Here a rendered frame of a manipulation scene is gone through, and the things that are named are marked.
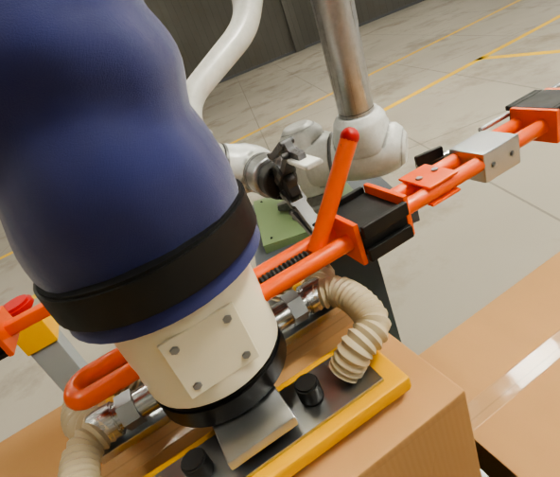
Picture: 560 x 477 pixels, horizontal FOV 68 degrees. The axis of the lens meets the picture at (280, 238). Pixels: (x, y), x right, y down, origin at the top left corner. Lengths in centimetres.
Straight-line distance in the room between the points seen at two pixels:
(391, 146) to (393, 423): 85
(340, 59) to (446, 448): 90
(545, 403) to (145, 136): 90
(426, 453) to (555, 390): 54
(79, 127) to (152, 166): 5
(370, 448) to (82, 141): 40
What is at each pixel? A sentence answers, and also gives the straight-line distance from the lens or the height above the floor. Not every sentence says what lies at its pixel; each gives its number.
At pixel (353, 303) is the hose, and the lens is 50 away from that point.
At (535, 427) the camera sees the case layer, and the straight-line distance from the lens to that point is 99.
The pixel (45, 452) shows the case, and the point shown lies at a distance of 75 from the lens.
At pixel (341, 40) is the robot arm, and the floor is 125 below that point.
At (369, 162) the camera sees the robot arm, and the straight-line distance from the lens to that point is 122.
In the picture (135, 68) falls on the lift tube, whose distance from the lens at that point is 34.
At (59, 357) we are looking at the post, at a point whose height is 89.
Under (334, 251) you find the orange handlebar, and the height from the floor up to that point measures 110.
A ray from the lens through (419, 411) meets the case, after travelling 51.
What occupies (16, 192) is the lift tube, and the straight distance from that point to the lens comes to 35.
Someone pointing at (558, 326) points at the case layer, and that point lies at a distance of 116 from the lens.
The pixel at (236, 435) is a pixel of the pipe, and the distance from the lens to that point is 48.
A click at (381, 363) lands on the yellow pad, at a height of 98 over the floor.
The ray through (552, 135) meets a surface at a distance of 73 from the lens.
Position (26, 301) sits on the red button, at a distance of 102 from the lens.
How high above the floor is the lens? 136
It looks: 27 degrees down
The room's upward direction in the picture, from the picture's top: 22 degrees counter-clockwise
